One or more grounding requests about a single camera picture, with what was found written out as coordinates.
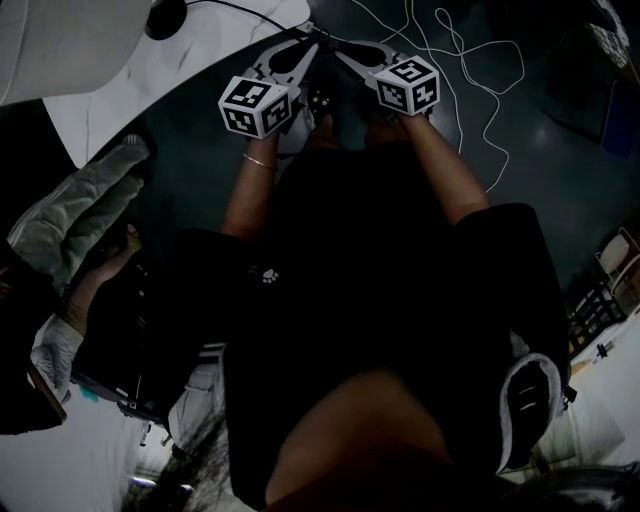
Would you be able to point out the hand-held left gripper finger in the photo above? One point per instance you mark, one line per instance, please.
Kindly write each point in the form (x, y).
(302, 75)
(265, 57)

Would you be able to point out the person's face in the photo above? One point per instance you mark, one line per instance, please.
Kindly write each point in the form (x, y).
(360, 430)

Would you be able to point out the black equipment case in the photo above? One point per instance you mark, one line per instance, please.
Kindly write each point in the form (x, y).
(130, 350)

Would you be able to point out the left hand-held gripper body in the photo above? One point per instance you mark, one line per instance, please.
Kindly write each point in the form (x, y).
(245, 107)

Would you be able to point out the person's black shirt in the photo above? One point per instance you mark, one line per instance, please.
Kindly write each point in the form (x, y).
(360, 280)

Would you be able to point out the blue chair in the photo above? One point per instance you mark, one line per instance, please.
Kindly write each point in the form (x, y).
(620, 125)

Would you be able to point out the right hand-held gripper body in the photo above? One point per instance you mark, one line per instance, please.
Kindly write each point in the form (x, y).
(407, 87)

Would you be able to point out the brown-edged dark board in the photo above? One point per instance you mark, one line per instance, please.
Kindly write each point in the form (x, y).
(30, 400)

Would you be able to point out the person's right forearm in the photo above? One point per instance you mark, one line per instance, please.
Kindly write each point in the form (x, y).
(445, 165)

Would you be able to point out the white metal-frame chair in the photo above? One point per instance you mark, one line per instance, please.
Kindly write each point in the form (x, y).
(617, 260)

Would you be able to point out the another person's forearm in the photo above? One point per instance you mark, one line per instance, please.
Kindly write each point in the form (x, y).
(90, 287)

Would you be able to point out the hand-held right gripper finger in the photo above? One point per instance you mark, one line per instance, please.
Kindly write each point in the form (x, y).
(362, 72)
(389, 51)

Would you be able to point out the person's right leg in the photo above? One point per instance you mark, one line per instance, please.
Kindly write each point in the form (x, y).
(385, 134)

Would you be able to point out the person's left forearm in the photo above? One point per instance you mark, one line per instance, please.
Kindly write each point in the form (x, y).
(250, 190)

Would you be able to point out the person's left leg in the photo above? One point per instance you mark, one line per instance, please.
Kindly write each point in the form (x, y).
(325, 132)

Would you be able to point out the black shoe with yellow stars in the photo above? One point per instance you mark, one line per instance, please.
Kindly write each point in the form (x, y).
(320, 102)

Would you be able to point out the rattan chair with gold frame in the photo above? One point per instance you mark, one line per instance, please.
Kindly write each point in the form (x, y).
(607, 42)

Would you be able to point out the white table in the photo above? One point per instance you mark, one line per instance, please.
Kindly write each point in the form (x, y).
(200, 60)

